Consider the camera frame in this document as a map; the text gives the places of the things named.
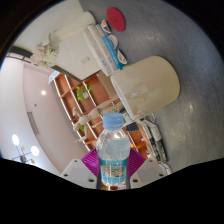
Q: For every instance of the dark book stack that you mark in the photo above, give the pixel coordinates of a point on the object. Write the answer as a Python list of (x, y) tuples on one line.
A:
[(157, 143)]

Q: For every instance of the tan upholstered chair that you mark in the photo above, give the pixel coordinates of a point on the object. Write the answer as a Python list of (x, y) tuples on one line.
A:
[(107, 85)]

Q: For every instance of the clear blue-capped water bottle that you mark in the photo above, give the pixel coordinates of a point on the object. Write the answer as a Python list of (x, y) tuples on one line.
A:
[(113, 156)]

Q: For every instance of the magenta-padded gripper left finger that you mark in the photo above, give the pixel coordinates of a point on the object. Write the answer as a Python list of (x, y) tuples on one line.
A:
[(77, 172)]

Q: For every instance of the flat round red coaster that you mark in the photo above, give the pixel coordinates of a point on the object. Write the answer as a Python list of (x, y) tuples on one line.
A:
[(116, 19)]

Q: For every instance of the white wall socket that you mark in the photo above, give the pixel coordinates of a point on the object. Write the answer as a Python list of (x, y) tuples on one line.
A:
[(85, 60)]

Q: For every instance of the round recessed ceiling light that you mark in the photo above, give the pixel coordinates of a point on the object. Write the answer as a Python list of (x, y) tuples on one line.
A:
[(43, 92)]

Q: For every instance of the ceiling air vent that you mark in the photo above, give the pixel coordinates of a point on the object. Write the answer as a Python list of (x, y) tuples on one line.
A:
[(33, 123)]

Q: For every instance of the cream ceramic mug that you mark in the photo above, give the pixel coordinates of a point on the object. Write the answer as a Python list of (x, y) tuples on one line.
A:
[(150, 86)]

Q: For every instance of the branched ceiling chandelier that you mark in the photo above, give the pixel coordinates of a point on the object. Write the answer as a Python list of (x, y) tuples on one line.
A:
[(34, 150)]

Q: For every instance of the white book stack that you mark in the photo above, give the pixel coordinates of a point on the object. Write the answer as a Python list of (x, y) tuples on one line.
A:
[(101, 50)]

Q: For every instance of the white wall poster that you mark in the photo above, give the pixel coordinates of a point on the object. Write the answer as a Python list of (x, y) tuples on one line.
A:
[(54, 77)]

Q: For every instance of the small painted shell ornament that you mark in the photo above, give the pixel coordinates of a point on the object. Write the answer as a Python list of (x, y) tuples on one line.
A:
[(122, 57), (113, 41), (106, 26)]

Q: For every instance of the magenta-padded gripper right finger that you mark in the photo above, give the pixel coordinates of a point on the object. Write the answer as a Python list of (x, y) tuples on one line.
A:
[(149, 171)]

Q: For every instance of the curved wooden shelf unit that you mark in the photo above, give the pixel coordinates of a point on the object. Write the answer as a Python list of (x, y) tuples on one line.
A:
[(83, 103)]

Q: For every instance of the white ceramic vase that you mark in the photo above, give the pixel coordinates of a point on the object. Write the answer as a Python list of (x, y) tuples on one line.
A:
[(71, 28)]

